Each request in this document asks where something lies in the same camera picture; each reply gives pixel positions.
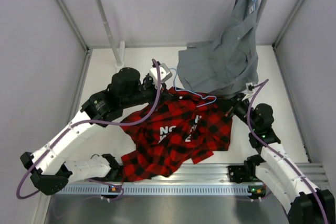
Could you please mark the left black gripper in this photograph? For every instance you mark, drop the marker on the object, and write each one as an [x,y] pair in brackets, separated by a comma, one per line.
[164,94]

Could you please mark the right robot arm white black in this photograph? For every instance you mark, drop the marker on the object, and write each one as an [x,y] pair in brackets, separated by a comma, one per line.
[301,199]

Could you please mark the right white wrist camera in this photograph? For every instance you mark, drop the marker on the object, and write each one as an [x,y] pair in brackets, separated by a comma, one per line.
[249,91]

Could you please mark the grey button shirt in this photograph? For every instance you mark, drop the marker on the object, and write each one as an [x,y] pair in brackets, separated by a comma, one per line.
[224,65]

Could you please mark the light blue wire hanger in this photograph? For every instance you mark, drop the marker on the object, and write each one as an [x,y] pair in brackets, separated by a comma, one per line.
[203,98]

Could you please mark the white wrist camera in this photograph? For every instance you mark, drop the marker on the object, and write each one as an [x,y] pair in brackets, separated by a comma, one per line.
[164,74]
[249,91]

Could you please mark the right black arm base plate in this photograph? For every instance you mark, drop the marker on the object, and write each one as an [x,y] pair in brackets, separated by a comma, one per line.
[241,174]

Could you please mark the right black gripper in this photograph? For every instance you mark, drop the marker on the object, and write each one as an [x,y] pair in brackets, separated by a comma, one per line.
[234,102]

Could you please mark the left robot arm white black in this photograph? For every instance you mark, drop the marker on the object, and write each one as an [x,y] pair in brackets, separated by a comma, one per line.
[49,168]

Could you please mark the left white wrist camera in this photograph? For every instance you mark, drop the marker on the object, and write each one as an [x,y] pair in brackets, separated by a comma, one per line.
[164,74]

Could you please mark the red black plaid shirt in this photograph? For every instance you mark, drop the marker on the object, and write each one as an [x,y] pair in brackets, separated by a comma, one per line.
[176,131]

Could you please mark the grey slotted cable duct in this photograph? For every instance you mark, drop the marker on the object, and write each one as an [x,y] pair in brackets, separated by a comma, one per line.
[139,190]

